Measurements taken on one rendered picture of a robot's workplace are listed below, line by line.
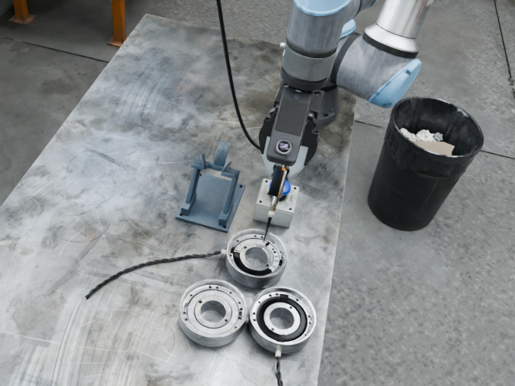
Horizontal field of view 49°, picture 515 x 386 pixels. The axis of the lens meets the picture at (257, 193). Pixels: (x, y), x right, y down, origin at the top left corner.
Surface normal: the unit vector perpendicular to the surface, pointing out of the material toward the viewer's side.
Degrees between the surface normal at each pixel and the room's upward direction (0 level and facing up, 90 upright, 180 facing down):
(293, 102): 32
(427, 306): 0
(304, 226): 0
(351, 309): 0
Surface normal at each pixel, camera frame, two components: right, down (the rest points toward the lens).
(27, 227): 0.14, -0.69
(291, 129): 0.03, -0.22
